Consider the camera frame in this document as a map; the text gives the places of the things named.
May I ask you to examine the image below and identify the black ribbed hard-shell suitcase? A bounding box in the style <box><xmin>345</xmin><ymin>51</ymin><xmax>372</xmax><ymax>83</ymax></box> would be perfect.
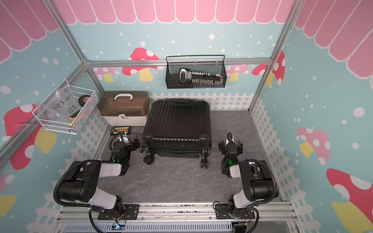
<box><xmin>140</xmin><ymin>99</ymin><xmax>212</xmax><ymax>168</ymax></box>

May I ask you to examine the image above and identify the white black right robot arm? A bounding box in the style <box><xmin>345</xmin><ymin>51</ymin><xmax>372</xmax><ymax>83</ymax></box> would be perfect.
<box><xmin>219</xmin><ymin>133</ymin><xmax>279</xmax><ymax>218</ymax></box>

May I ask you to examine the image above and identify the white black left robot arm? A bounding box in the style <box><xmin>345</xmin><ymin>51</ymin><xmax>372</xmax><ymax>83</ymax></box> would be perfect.
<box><xmin>53</xmin><ymin>132</ymin><xmax>140</xmax><ymax>219</ymax></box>

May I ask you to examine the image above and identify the black box with orange parts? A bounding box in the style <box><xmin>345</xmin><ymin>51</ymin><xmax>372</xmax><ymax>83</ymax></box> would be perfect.
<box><xmin>110</xmin><ymin>126</ymin><xmax>132</xmax><ymax>136</ymax></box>

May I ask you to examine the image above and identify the brown lidded white toolbox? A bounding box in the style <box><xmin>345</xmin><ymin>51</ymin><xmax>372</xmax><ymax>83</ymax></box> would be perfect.
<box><xmin>97</xmin><ymin>91</ymin><xmax>151</xmax><ymax>127</ymax></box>

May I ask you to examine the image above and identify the yellow black tool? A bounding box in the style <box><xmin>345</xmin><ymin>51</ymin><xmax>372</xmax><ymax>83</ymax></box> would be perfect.
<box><xmin>69</xmin><ymin>111</ymin><xmax>80</xmax><ymax>120</ymax></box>

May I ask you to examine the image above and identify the black tape roll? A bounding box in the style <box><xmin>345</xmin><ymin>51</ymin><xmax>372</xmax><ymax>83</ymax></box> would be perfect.
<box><xmin>78</xmin><ymin>95</ymin><xmax>91</xmax><ymax>107</ymax></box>

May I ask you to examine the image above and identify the plastic bag with writing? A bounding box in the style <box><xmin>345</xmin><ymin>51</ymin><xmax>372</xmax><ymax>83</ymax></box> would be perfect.
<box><xmin>46</xmin><ymin>88</ymin><xmax>80</xmax><ymax>123</ymax></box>

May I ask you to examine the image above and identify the socket wrench set in basket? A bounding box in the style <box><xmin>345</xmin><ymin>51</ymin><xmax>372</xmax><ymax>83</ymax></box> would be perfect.
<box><xmin>179</xmin><ymin>69</ymin><xmax>224</xmax><ymax>86</ymax></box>

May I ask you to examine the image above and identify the clear wire wall basket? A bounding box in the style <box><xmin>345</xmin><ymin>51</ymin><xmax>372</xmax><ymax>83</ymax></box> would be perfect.
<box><xmin>32</xmin><ymin>80</ymin><xmax>99</xmax><ymax>135</ymax></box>

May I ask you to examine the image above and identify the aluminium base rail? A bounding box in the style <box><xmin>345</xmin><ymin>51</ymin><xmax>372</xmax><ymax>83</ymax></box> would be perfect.
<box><xmin>55</xmin><ymin>201</ymin><xmax>301</xmax><ymax>233</ymax></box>

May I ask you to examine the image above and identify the black wire mesh wall basket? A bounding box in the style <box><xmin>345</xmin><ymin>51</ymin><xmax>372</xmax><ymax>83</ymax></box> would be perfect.
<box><xmin>165</xmin><ymin>54</ymin><xmax>227</xmax><ymax>89</ymax></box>

